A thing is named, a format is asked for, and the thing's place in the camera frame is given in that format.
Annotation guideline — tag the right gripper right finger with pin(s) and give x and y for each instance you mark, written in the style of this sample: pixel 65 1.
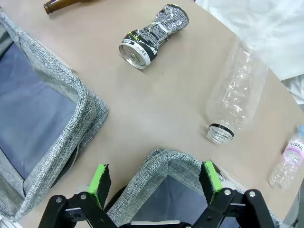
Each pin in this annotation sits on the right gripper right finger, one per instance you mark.
pixel 210 183

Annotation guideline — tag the grey fabric basket labelled Can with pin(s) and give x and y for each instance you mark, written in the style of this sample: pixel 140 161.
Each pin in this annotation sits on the grey fabric basket labelled Can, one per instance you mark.
pixel 152 171

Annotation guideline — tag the large clear plastic bottle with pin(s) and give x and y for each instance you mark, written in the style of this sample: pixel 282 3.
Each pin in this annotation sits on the large clear plastic bottle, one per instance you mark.
pixel 235 95

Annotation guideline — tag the small pink-label plastic bottle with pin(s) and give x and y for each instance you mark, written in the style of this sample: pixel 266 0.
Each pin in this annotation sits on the small pink-label plastic bottle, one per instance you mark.
pixel 287 161

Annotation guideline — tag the crushed black aluminium can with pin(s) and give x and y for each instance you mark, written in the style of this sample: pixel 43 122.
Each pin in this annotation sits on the crushed black aluminium can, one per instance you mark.
pixel 152 33

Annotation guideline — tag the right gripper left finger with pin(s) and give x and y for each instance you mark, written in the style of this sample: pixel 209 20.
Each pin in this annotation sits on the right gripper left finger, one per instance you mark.
pixel 101 185

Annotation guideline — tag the brown glass bottle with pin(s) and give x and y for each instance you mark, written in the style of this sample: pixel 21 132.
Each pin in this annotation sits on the brown glass bottle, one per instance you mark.
pixel 53 6

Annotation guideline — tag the grey fabric basket labelled Plastic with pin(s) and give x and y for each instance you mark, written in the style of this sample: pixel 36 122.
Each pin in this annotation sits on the grey fabric basket labelled Plastic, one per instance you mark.
pixel 83 95

